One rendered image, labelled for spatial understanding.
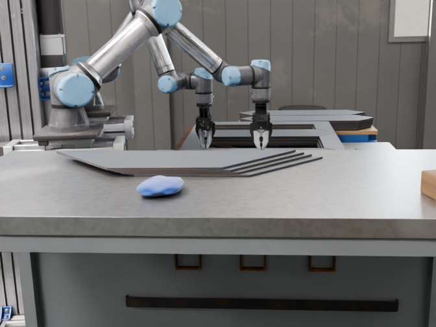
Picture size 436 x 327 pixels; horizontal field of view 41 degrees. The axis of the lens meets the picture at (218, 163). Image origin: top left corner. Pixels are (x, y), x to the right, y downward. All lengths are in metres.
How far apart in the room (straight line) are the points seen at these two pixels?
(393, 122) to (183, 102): 1.98
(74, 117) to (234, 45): 3.33
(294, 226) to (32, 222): 0.53
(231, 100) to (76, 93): 3.47
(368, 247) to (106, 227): 0.52
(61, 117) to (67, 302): 0.66
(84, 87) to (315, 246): 1.12
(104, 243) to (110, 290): 0.73
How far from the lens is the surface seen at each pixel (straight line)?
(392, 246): 1.21
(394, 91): 5.75
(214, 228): 1.17
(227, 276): 1.87
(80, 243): 1.24
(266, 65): 2.33
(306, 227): 1.17
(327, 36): 5.51
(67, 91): 2.04
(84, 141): 2.20
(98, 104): 2.70
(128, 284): 1.93
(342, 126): 3.42
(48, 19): 2.45
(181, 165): 1.48
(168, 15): 2.12
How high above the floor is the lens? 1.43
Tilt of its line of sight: 14 degrees down
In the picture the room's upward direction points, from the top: 1 degrees counter-clockwise
